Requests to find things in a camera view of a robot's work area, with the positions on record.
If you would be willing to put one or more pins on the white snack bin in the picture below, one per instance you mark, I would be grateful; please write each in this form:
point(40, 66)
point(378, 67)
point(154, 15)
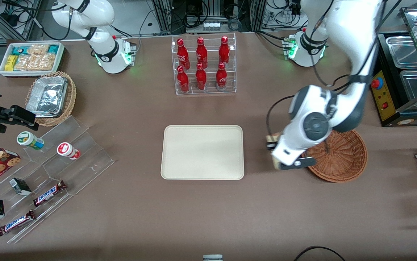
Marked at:
point(2, 72)

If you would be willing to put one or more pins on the clear acrylic stepped display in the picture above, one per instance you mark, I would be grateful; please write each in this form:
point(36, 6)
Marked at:
point(85, 145)

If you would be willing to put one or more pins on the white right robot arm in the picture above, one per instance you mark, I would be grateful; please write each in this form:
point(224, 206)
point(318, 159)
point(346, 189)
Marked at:
point(103, 54)

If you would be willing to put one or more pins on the cream rectangular serving tray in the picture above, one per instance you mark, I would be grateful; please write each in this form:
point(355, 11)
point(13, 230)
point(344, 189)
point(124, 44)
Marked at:
point(194, 152)

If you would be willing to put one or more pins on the green label yogurt cup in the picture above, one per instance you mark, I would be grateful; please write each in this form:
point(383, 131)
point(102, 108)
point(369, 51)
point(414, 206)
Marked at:
point(30, 140)

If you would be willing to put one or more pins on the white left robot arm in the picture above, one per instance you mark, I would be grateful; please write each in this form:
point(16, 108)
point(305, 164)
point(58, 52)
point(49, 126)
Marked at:
point(353, 36)

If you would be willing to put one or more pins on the white power strip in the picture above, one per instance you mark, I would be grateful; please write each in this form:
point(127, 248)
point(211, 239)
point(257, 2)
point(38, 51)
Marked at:
point(212, 25)

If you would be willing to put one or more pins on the red cola bottle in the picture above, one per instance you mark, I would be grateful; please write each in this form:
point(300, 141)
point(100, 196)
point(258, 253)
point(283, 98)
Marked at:
point(183, 81)
point(201, 52)
point(182, 54)
point(224, 50)
point(221, 78)
point(201, 79)

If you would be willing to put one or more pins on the clear rice cracker bag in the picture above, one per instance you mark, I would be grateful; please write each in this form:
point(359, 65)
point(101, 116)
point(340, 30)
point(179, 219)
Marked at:
point(25, 62)
point(45, 61)
point(38, 49)

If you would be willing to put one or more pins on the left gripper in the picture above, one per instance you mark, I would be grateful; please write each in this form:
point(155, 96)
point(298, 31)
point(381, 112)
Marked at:
point(270, 146)

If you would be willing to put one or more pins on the yellow snack pack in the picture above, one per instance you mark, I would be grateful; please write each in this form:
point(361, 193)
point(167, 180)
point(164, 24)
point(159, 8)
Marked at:
point(11, 63)

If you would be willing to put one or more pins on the aluminium foil container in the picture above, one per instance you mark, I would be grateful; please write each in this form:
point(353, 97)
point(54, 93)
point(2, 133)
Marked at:
point(47, 96)

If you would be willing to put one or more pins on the clear acrylic bottle rack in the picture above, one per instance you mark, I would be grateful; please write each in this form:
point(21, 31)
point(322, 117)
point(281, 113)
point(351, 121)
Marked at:
point(211, 92)

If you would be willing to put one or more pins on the round brown wicker basket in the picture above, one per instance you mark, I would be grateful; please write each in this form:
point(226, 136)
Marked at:
point(342, 163)

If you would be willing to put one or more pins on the red label yogurt cup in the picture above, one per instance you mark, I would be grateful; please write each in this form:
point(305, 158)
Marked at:
point(67, 150)

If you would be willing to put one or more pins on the teal snack pack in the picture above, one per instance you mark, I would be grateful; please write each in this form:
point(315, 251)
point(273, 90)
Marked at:
point(53, 49)
point(20, 49)

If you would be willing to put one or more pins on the triangular sandwich wedge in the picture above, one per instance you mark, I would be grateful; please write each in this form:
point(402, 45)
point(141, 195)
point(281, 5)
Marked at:
point(272, 139)

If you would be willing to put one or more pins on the Snickers chocolate bar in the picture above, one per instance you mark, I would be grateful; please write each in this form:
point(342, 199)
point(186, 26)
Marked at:
point(49, 194)
point(16, 223)

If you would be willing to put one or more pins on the oval light wicker basket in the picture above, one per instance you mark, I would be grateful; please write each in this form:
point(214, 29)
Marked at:
point(70, 98)

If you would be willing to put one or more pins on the black food warmer machine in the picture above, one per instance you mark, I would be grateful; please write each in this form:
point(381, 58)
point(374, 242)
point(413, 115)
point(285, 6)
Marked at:
point(386, 105)

